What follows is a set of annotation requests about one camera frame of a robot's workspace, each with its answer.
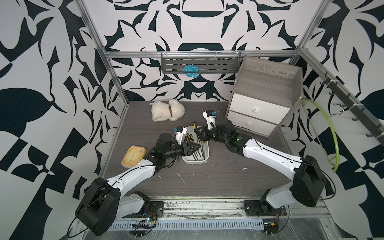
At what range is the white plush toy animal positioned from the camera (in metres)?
1.01

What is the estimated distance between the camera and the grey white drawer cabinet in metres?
0.81

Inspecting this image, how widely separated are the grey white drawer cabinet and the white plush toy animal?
337 millimetres
